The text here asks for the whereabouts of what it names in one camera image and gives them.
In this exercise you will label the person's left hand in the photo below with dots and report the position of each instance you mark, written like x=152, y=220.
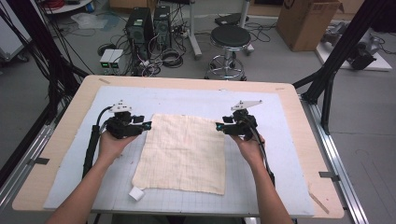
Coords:
x=113, y=147

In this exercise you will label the large black computer tower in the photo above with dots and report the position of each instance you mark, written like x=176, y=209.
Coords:
x=138, y=26

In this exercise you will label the grey metal clip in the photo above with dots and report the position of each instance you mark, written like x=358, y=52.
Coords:
x=329, y=175
x=39, y=160

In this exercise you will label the clear plastic bag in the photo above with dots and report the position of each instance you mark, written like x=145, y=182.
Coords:
x=88, y=20

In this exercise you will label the wooden table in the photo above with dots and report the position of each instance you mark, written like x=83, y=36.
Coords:
x=305, y=130

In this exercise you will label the strip of brown tape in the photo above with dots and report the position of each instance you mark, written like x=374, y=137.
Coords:
x=319, y=200
x=104, y=81

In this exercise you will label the cardboard box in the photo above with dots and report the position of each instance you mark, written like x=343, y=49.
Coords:
x=306, y=25

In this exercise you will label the grey metal table leg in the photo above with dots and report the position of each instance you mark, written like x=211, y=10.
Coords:
x=194, y=34
x=246, y=18

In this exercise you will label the white power supply unit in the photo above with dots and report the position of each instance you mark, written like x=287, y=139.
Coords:
x=117, y=59
x=106, y=59

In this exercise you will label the black metal frame post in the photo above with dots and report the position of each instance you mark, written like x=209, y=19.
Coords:
x=339, y=53

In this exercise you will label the aluminium rail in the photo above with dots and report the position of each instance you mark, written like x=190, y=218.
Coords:
x=333, y=149
x=25, y=161

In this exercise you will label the white panel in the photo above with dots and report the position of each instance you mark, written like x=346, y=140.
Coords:
x=11, y=37

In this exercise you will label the white foam mat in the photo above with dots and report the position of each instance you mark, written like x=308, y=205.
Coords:
x=186, y=99

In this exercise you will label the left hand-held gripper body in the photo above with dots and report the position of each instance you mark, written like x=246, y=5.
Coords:
x=123, y=126

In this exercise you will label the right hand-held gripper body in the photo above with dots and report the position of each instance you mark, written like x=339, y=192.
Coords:
x=244, y=124

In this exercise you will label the white platform board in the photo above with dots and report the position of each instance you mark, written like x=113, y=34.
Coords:
x=381, y=63

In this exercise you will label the person's right hand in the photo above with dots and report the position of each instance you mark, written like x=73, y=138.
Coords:
x=250, y=151

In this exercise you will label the black round stool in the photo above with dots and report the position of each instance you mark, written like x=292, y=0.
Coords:
x=230, y=36

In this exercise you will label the cream cloth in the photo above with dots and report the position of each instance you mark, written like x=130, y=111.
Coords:
x=183, y=152

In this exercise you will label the flat black case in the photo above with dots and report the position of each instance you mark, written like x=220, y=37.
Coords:
x=227, y=19

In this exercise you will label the slim black computer tower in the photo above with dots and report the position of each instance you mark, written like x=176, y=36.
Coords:
x=162, y=25

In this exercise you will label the black and grey machine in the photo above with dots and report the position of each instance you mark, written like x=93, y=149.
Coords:
x=362, y=53

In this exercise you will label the white round table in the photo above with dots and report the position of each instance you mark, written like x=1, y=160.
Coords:
x=67, y=6

